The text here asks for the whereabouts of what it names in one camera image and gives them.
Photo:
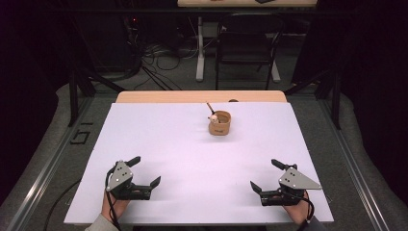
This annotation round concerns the person's right hand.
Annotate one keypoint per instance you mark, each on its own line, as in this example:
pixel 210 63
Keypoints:
pixel 298 212

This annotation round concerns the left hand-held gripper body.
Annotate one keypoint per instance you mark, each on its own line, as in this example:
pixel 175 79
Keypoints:
pixel 120 179

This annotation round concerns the aluminium floor rail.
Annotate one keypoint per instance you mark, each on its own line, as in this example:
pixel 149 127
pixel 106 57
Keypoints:
pixel 48 166
pixel 352 166

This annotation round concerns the small cream figurine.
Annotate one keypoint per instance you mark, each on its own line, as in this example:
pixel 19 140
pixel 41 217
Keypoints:
pixel 213 118

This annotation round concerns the wooden desk top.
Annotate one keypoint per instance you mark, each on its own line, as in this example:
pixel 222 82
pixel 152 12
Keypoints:
pixel 237 4

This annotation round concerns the white board table cover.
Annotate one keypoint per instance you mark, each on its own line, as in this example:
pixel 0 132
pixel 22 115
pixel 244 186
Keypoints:
pixel 192 166

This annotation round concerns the light wooden table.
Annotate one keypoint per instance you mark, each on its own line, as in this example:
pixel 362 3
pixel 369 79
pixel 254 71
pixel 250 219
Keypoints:
pixel 179 96

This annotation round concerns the black metal stand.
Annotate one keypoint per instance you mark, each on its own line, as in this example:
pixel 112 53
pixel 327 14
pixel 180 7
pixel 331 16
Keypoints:
pixel 335 96
pixel 74 96

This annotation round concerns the person's left hand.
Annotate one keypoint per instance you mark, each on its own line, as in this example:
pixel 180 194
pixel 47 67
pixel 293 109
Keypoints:
pixel 114 208

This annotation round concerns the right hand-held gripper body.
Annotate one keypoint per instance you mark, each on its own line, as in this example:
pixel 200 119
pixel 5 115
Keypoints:
pixel 296 181

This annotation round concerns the brown pen holder cup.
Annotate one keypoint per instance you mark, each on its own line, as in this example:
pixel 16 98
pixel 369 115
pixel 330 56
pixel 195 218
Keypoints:
pixel 220 125

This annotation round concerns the black folding chair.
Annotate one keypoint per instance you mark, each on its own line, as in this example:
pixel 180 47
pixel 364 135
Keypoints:
pixel 245 45

